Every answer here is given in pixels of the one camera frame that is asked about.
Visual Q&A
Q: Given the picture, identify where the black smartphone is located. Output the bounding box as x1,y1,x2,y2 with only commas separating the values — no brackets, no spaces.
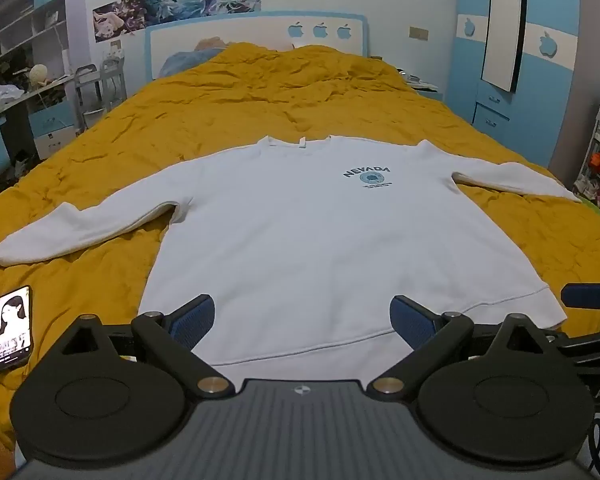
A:
0,285,35,374

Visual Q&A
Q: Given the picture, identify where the yellow bed quilt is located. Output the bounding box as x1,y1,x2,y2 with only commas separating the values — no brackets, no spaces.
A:
0,42,600,466

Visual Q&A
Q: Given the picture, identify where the white and blue desk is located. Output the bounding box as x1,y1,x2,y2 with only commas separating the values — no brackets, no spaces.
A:
0,74,83,192

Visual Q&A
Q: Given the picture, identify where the black-framed white panel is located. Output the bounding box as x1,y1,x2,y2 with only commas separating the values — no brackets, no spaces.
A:
481,0,529,94

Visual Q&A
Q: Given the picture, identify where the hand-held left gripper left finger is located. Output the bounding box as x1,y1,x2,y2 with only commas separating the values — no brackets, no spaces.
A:
61,294,233,399

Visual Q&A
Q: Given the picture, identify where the white and blue headboard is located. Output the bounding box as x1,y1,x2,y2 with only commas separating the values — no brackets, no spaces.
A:
145,10,370,81

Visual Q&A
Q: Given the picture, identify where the long pink-toned wall poster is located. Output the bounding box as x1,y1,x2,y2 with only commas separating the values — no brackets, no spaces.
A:
92,0,197,44

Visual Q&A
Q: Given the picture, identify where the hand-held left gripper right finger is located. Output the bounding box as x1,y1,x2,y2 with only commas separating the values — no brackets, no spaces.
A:
371,296,556,404

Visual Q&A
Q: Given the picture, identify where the blue and white wardrobe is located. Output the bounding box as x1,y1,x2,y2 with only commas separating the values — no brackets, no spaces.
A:
445,0,600,173

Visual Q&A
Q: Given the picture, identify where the grey metal folding chair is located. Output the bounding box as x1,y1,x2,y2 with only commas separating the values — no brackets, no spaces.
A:
100,56,129,112
74,64,106,134

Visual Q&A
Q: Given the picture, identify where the white printed sweatshirt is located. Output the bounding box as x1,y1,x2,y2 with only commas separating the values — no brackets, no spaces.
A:
0,134,583,368

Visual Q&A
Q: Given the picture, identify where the white wall shelf unit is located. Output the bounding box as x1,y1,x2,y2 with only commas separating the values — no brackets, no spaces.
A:
0,0,72,92

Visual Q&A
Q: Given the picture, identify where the white plastic bag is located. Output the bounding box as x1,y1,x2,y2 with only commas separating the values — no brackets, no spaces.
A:
0,84,27,112

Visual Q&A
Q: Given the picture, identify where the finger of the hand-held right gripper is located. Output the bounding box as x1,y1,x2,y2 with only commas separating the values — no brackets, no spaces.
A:
546,329,600,367
561,282,600,309

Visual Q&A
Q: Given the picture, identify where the blue pillow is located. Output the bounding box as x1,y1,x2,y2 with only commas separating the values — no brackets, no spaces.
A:
159,35,232,77

